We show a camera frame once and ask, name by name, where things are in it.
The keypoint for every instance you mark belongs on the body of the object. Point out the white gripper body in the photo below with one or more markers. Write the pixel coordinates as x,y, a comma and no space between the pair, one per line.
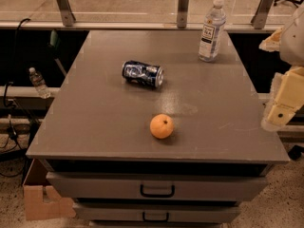
294,45

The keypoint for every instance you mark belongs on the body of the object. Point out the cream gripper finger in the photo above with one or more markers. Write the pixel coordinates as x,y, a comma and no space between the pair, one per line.
286,98
272,43

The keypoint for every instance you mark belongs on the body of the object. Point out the blue pepsi can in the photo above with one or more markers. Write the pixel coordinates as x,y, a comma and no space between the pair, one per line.
143,73

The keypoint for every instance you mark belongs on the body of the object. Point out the clear water bottle on table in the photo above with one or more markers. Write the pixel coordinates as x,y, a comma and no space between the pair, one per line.
213,25

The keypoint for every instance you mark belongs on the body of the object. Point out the orange fruit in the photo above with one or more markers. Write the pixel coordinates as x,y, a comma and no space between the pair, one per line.
161,126

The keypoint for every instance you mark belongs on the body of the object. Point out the grey drawer cabinet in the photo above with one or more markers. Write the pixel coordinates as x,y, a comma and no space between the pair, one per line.
100,123

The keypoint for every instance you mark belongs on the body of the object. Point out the grey drawer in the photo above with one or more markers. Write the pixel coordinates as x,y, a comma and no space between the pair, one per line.
155,212
155,187

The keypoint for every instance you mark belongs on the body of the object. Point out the small water bottle on ledge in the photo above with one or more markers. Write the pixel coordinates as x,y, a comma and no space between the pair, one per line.
39,83

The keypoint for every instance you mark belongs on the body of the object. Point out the top grey drawer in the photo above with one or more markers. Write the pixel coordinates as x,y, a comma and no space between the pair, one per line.
155,187

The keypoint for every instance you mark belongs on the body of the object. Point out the brown cardboard box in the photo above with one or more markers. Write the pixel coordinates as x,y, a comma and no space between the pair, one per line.
41,200

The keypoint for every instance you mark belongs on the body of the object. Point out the right metal window bracket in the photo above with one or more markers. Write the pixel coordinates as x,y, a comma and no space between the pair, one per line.
262,11

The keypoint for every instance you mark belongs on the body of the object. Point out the metal window bracket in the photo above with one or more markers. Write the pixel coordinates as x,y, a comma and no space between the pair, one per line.
182,14
262,11
67,15

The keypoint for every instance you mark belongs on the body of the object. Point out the middle metal window bracket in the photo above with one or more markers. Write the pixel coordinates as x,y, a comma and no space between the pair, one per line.
182,14

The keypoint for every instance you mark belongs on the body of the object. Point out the green handled tool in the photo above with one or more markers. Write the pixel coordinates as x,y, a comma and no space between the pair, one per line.
53,45

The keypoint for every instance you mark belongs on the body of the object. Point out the left metal window bracket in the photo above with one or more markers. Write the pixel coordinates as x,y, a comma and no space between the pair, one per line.
67,15

